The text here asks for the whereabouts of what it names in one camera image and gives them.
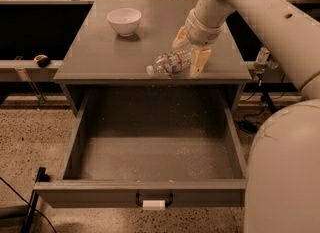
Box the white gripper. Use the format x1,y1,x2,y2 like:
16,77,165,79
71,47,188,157
172,9,223,77

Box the clear plastic water bottle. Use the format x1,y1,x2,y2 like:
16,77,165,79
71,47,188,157
146,45,194,77

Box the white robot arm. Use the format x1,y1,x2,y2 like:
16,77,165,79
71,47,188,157
173,0,320,233

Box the left clear bottle on ledge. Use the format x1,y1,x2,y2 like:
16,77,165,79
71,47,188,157
254,47,270,69

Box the grey cabinet with top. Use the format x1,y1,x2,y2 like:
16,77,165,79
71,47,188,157
53,0,253,117

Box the open grey top drawer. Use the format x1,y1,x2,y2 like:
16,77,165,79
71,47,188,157
35,86,246,208

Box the white ceramic bowl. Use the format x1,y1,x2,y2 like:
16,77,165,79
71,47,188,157
107,8,142,36

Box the yellow black tape measure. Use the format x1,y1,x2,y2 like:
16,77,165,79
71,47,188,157
34,54,51,68

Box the black stand lower left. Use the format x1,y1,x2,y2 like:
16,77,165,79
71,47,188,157
20,167,50,233

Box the black power adapter with cable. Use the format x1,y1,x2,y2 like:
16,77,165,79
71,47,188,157
236,120,258,134

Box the black drawer handle white tag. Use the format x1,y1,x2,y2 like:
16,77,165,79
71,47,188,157
135,193,173,211

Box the black cable lower left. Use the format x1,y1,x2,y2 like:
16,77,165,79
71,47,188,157
0,176,58,233

